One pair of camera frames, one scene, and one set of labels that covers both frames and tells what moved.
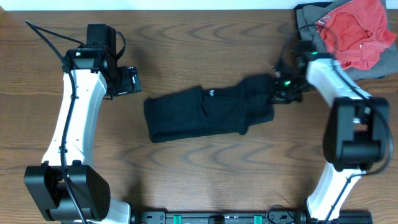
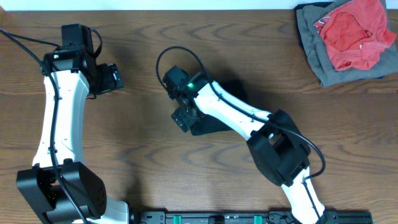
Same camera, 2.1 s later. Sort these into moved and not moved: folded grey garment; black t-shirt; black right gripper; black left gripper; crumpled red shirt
Moved: black right gripper; black left gripper; black t-shirt
Not moved: folded grey garment; crumpled red shirt
